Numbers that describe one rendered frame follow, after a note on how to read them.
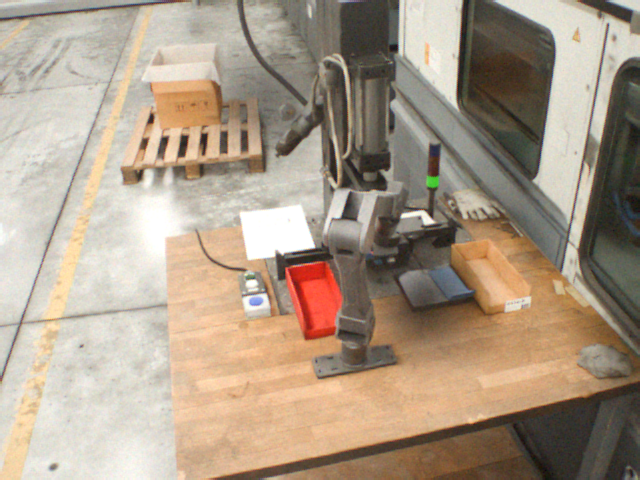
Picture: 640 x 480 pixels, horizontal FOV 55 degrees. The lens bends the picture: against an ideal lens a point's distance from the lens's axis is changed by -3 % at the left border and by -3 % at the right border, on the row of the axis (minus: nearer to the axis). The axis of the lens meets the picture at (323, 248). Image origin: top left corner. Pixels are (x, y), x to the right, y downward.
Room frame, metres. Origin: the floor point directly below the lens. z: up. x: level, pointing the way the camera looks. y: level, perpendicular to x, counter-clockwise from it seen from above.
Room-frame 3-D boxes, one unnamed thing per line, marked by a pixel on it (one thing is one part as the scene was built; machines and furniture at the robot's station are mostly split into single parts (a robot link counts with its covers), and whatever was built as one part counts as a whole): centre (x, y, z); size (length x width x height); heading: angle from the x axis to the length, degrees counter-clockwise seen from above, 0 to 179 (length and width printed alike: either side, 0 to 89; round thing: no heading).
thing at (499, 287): (1.41, -0.46, 0.93); 0.25 x 0.13 x 0.08; 12
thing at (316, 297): (1.35, 0.03, 0.93); 0.25 x 0.12 x 0.06; 12
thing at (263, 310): (1.34, 0.19, 0.90); 0.07 x 0.07 x 0.06; 12
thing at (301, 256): (1.51, 0.04, 0.95); 0.15 x 0.03 x 0.10; 102
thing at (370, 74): (1.55, -0.13, 1.37); 0.11 x 0.09 x 0.30; 102
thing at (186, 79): (4.90, 1.02, 0.40); 0.67 x 0.60 x 0.50; 4
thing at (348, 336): (1.13, -0.06, 1.00); 0.09 x 0.06 x 0.06; 66
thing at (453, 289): (1.39, -0.35, 0.93); 0.15 x 0.07 x 0.03; 16
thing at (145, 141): (4.60, 0.96, 0.07); 1.20 x 1.00 x 0.14; 6
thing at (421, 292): (1.40, -0.30, 0.91); 0.17 x 0.16 x 0.02; 102
